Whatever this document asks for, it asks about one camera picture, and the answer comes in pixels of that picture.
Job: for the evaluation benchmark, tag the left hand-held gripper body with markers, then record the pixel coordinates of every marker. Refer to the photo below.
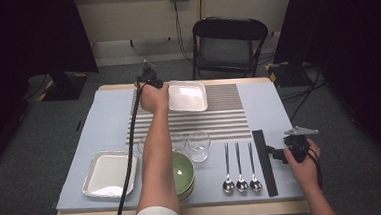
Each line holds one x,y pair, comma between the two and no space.
149,75

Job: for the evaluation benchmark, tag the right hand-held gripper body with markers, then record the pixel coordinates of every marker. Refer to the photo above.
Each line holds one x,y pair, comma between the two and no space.
297,144

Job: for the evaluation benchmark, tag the bundle of black chopsticks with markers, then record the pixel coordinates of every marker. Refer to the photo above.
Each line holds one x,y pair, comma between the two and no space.
265,163

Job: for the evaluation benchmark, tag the silver spoon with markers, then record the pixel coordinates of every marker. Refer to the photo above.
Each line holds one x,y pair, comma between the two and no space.
255,185
242,185
228,185

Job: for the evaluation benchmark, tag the person's left hand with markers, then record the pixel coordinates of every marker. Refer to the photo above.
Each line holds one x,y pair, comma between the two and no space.
153,99

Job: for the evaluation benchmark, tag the person's right hand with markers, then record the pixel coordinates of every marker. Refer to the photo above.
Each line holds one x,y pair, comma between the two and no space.
308,175

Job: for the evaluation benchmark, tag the striped woven placemat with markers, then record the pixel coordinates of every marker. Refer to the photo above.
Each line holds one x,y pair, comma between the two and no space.
219,119

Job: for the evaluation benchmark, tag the black stand base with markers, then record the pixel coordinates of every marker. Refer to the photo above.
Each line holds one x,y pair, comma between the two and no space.
288,76
65,88

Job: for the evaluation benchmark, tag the small dark strip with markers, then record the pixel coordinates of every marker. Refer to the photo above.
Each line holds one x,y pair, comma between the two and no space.
78,125

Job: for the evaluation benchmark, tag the black folding chair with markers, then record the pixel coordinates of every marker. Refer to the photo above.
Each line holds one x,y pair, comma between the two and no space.
229,30

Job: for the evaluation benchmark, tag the black curtain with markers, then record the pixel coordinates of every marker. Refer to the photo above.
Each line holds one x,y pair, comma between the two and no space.
24,37
351,44

